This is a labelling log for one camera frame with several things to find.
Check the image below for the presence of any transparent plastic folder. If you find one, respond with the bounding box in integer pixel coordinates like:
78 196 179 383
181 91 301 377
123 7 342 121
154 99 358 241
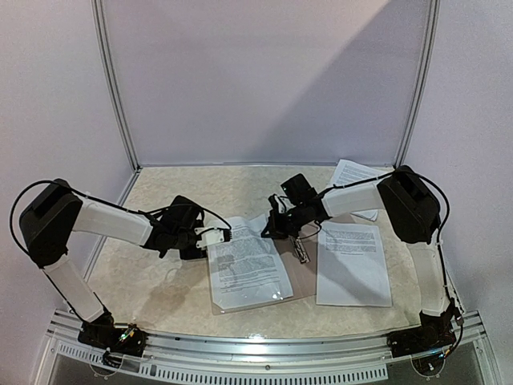
208 214 317 315

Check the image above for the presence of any printed paper sheet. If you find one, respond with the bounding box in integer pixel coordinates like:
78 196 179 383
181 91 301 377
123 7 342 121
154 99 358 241
316 221 392 307
208 214 293 313

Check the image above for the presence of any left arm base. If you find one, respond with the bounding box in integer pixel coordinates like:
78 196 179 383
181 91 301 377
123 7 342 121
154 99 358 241
78 310 148 358

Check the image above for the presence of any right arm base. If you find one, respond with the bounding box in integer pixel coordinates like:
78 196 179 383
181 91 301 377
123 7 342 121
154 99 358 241
386 305 464 358

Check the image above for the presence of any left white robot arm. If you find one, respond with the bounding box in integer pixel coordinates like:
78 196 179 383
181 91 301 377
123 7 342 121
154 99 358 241
9 179 206 348

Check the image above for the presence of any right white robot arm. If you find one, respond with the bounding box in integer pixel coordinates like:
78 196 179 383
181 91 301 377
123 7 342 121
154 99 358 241
261 165 454 350

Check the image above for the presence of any metal folder clip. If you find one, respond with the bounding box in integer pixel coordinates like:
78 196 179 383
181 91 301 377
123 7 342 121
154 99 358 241
289 237 310 264

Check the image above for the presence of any paper stack at back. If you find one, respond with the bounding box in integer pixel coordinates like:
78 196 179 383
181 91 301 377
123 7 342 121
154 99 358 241
324 158 390 222

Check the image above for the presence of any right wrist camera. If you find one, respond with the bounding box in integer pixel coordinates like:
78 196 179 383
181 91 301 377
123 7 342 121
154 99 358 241
269 193 287 214

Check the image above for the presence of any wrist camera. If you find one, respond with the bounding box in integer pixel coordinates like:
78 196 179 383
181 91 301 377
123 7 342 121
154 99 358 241
194 227 232 249
269 193 287 214

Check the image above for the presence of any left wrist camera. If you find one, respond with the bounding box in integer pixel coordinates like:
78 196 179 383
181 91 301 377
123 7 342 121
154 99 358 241
194 227 232 249

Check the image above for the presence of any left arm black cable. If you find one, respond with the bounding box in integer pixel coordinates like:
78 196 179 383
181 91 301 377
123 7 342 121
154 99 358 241
9 180 233 265

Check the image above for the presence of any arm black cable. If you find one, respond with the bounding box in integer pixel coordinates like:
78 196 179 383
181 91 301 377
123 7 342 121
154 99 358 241
296 168 462 322
9 180 233 265

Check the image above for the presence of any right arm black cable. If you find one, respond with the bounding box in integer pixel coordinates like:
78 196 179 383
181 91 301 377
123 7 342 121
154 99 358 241
296 168 462 322

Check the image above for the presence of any aluminium front rail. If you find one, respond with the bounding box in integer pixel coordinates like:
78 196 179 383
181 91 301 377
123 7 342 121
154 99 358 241
34 311 500 384

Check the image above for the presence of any right aluminium frame post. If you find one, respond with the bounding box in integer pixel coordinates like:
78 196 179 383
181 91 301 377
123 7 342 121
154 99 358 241
393 0 441 168

